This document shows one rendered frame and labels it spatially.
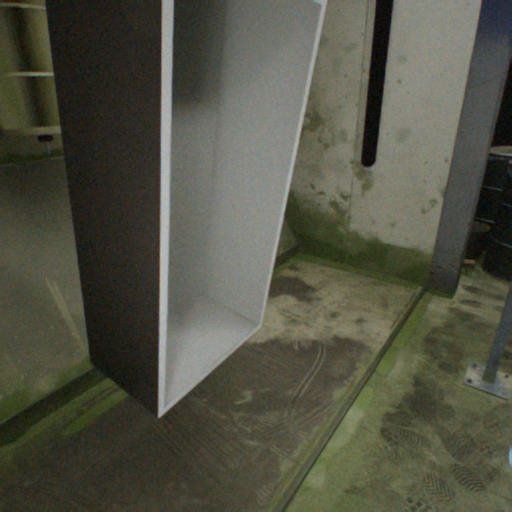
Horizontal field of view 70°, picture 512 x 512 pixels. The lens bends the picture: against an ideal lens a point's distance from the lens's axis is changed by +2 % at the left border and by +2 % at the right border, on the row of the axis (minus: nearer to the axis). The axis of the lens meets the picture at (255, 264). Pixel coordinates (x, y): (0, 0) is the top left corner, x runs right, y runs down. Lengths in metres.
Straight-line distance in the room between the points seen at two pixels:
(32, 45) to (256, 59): 1.01
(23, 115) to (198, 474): 1.66
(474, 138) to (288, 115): 1.64
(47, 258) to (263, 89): 1.38
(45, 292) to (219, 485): 1.21
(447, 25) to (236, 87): 1.65
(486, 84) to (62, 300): 2.62
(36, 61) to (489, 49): 2.31
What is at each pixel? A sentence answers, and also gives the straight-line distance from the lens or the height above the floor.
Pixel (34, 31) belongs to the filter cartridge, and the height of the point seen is 1.65.
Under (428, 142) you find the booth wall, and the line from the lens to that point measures 2.77.
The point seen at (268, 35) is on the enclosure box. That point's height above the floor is 1.56.
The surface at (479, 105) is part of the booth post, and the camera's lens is 2.71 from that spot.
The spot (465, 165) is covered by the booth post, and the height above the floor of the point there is 0.95.
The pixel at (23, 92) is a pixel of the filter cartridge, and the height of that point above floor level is 1.43.
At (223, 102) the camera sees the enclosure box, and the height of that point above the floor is 1.37.
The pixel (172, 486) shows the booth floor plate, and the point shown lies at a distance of 1.67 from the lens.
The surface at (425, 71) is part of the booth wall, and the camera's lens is 2.77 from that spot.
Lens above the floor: 1.39
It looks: 25 degrees down
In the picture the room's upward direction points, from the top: 2 degrees counter-clockwise
